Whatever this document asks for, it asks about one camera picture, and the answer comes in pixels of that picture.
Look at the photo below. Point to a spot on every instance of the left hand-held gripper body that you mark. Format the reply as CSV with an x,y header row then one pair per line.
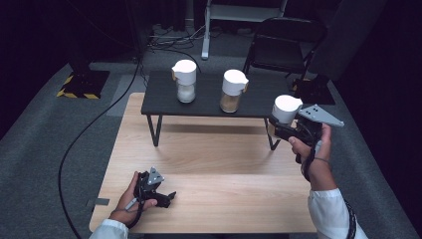
x,y
149,191

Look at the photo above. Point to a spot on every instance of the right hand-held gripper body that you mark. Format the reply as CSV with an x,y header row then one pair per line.
x,y
312,127

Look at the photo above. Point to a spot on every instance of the white-lidded jar of tan powder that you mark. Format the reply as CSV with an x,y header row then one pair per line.
x,y
233,88
286,108

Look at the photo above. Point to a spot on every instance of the black shelf with metal legs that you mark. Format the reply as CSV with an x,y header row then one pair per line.
x,y
205,103

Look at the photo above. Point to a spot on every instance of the white-lidded jar of white powder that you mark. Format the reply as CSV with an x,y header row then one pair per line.
x,y
184,79

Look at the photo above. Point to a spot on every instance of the person's right hand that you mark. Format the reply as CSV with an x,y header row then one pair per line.
x,y
318,149

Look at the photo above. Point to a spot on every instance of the person's left hand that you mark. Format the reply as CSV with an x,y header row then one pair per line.
x,y
124,210

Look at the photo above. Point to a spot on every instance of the black base with yellow stripes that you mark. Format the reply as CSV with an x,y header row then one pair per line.
x,y
315,93
84,84

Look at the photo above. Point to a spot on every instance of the grey tape strip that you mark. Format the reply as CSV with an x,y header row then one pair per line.
x,y
102,201

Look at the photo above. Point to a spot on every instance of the black chair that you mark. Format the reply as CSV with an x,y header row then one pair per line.
x,y
278,46

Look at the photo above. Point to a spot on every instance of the grey panel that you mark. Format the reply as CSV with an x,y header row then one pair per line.
x,y
345,36

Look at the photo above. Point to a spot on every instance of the white metal stand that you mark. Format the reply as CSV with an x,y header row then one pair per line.
x,y
206,30

